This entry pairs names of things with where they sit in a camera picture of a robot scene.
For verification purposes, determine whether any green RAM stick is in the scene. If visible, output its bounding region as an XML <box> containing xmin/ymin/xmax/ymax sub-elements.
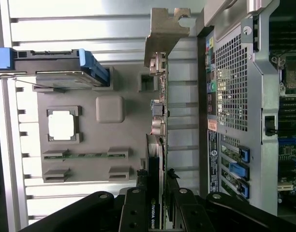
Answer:
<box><xmin>44</xmin><ymin>153</ymin><xmax>127</xmax><ymax>160</ymax></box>

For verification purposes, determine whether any grey plastic parts rack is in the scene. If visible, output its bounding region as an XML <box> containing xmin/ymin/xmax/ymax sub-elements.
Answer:
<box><xmin>31</xmin><ymin>65</ymin><xmax>164</xmax><ymax>188</ymax></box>

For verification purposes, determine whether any silver CPU chip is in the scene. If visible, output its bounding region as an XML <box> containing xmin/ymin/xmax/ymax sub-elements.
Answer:
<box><xmin>48</xmin><ymin>113</ymin><xmax>75</xmax><ymax>141</ymax></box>

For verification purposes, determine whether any green motherboard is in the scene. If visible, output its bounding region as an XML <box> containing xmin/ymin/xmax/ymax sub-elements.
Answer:
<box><xmin>268</xmin><ymin>14</ymin><xmax>296</xmax><ymax>203</ymax></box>

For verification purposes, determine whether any black chassis latch tab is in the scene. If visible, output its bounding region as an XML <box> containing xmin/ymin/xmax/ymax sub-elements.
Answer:
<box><xmin>264</xmin><ymin>115</ymin><xmax>277</xmax><ymax>136</ymax></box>

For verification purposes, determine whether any open grey PC case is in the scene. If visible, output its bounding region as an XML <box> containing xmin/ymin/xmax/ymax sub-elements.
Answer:
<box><xmin>197</xmin><ymin>0</ymin><xmax>296</xmax><ymax>217</ymax></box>

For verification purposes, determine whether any hard disk in blue carrier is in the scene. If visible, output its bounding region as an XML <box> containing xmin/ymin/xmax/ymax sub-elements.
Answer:
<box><xmin>0</xmin><ymin>47</ymin><xmax>110</xmax><ymax>87</ymax></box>

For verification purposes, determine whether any CPU socket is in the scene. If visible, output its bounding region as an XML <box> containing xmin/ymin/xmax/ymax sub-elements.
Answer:
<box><xmin>271</xmin><ymin>54</ymin><xmax>296</xmax><ymax>97</ymax></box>

